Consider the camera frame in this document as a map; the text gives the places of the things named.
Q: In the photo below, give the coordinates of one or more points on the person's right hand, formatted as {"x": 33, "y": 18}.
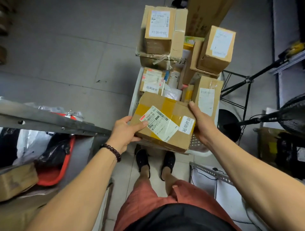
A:
{"x": 205, "y": 128}

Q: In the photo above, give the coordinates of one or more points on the person's left hand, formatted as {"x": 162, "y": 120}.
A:
{"x": 124, "y": 135}

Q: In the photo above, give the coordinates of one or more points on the yellow-taped cardboard parcel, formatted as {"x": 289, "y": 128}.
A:
{"x": 176, "y": 140}

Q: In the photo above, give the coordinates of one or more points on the corrugated parcel yellow tape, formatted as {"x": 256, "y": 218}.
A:
{"x": 187, "y": 94}

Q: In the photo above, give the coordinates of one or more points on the narrow box with long label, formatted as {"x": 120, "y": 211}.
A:
{"x": 205, "y": 85}

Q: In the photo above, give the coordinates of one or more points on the white plastic basket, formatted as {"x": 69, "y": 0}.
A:
{"x": 135, "y": 92}

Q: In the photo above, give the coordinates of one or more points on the taped brown parcel long label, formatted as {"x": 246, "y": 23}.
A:
{"x": 174, "y": 78}

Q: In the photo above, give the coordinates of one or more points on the squarish white-label cardboard box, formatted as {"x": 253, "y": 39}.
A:
{"x": 190, "y": 69}

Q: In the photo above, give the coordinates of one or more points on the small box with label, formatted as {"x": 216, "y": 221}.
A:
{"x": 212, "y": 64}

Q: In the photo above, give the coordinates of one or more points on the blue cardboard box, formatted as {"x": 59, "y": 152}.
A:
{"x": 166, "y": 75}

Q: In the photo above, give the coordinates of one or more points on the person's left forearm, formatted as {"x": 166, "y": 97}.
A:
{"x": 76, "y": 197}

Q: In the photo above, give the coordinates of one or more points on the person's right forearm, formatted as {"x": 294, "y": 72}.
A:
{"x": 257, "y": 185}

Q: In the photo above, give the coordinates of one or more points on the person's black shoe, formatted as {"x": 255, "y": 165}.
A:
{"x": 168, "y": 161}
{"x": 142, "y": 159}

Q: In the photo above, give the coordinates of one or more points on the person's red trouser leg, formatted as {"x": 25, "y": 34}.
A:
{"x": 143, "y": 202}
{"x": 202, "y": 197}

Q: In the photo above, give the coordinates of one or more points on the person's black shirt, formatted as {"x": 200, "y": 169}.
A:
{"x": 178, "y": 219}

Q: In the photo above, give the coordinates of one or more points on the black standing fan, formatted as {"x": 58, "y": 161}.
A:
{"x": 228, "y": 126}

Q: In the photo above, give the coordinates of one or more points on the olive brown box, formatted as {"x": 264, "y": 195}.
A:
{"x": 267, "y": 142}

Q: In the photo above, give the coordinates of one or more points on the black tripod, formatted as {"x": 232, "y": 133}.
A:
{"x": 249, "y": 79}

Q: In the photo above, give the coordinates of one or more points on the white paper sign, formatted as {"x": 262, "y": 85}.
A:
{"x": 186, "y": 56}

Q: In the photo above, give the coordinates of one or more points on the white flat board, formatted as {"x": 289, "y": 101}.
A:
{"x": 228, "y": 200}

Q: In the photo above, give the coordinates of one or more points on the red plastic tray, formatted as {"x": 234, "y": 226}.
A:
{"x": 54, "y": 176}

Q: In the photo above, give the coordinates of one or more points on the yellow tape piece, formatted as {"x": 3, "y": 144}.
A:
{"x": 188, "y": 46}

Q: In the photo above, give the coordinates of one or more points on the black machine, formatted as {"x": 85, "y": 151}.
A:
{"x": 288, "y": 154}

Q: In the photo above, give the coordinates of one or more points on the small green and white box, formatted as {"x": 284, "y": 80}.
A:
{"x": 194, "y": 38}

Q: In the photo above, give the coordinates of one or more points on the tall printed floor carton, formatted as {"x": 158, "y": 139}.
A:
{"x": 205, "y": 14}

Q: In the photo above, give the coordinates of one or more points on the brown carton with dark print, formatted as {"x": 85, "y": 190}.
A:
{"x": 16, "y": 180}

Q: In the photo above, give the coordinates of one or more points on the black floor object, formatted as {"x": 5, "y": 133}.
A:
{"x": 178, "y": 2}

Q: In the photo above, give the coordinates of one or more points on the white storage rack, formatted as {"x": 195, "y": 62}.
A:
{"x": 286, "y": 23}

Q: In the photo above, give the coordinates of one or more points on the dark cluttered goods pile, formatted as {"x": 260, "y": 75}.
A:
{"x": 3, "y": 23}

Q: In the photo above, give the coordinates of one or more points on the grey metal rack frame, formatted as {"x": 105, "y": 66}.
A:
{"x": 47, "y": 121}

